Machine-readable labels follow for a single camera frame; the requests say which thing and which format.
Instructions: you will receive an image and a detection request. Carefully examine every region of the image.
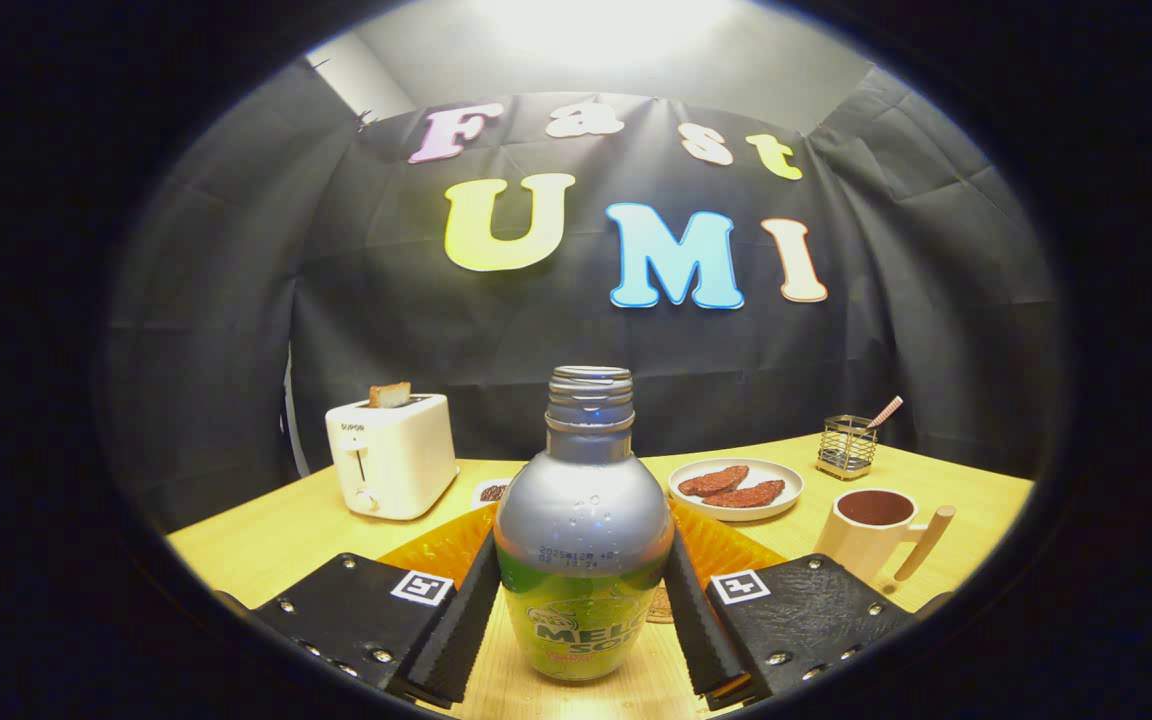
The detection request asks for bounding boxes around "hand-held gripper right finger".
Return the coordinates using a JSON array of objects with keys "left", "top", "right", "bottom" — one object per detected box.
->
[{"left": 663, "top": 500, "right": 952, "bottom": 711}]

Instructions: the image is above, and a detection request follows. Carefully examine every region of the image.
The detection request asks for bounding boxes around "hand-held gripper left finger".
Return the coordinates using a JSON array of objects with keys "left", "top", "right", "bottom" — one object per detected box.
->
[{"left": 221, "top": 503, "right": 503, "bottom": 709}]

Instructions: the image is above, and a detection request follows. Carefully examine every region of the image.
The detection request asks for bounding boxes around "silver green juice bottle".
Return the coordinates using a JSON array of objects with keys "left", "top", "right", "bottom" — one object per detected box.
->
[{"left": 494, "top": 366, "right": 675, "bottom": 683}]

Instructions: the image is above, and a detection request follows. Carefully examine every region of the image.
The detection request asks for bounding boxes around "cream cup with wooden handle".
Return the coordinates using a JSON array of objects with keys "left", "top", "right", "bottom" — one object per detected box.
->
[{"left": 815, "top": 488, "right": 957, "bottom": 591}]

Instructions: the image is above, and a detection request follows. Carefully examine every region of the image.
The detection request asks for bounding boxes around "white divided bean dish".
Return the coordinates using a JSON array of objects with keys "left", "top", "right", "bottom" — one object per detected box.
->
[{"left": 471, "top": 478, "right": 522, "bottom": 511}]

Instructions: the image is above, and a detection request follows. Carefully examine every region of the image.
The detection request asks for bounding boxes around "brown meat slice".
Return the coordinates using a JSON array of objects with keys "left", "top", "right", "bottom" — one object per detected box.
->
[
  {"left": 702, "top": 480, "right": 786, "bottom": 509},
  {"left": 678, "top": 465, "right": 750, "bottom": 498}
]

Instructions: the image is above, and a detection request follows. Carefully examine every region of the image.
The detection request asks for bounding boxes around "white round plate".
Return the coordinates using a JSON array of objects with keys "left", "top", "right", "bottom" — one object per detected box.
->
[{"left": 668, "top": 458, "right": 805, "bottom": 522}]

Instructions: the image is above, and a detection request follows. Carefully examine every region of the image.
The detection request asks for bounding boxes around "white toaster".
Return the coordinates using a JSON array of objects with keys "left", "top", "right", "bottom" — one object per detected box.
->
[{"left": 325, "top": 394, "right": 460, "bottom": 521}]

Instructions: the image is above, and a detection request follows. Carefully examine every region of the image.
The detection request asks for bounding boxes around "wooden table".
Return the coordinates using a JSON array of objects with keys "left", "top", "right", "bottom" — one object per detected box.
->
[{"left": 166, "top": 432, "right": 1037, "bottom": 720}]

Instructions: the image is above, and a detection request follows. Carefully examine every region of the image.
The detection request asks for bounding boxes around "black backdrop cloth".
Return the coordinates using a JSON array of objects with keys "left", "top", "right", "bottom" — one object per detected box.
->
[{"left": 101, "top": 60, "right": 1067, "bottom": 531}]

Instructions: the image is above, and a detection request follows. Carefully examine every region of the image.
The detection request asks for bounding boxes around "wire mesh holder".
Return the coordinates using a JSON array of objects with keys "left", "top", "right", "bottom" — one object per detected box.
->
[{"left": 817, "top": 415, "right": 879, "bottom": 481}]

